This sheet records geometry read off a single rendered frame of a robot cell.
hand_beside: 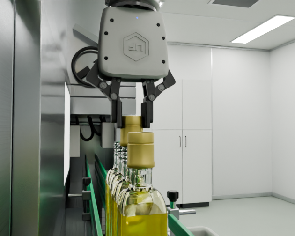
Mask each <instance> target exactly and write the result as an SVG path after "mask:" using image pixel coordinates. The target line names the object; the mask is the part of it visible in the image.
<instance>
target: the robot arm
mask: <svg viewBox="0 0 295 236"><path fill-rule="evenodd" d="M160 1H164V0H105V1H104V3H105V5H106V6H107V7H106V8H104V9H103V12H102V16H101V21H100V30H99V39H98V55H97V60H96V62H95V63H94V65H93V66H92V68H91V70H90V71H89V73H88V74H87V76H86V82H88V83H89V84H91V85H92V86H94V87H96V88H98V89H99V90H100V91H101V92H102V93H103V94H104V95H105V96H106V97H107V98H108V99H109V101H110V102H111V123H114V128H121V127H122V101H121V100H120V96H119V90H120V84H121V82H139V83H142V89H143V95H144V98H143V102H142V103H141V116H143V128H150V123H153V101H154V100H155V99H156V98H157V97H158V96H159V95H160V94H161V93H162V92H163V91H164V90H166V89H168V88H169V87H171V86H173V85H174V84H175V83H176V80H175V79H174V77H173V75H172V73H171V71H170V70H169V60H168V47H167V38H166V31H165V25H164V20H163V16H162V13H160V12H159V10H160ZM98 76H99V77H100V78H101V79H103V80H105V81H110V82H111V83H110V86H109V85H108V84H107V83H106V82H104V81H102V80H101V79H99V78H98ZM161 78H163V82H162V83H160V84H158V85H157V86H155V83H154V82H157V81H159V80H160V79H161Z"/></svg>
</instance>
